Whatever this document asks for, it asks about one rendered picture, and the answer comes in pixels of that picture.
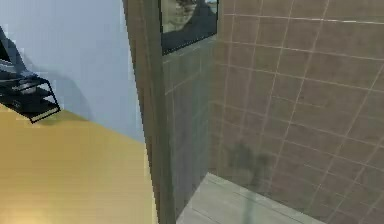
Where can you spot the black shelf rack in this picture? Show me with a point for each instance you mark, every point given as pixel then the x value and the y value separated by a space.
pixel 26 96

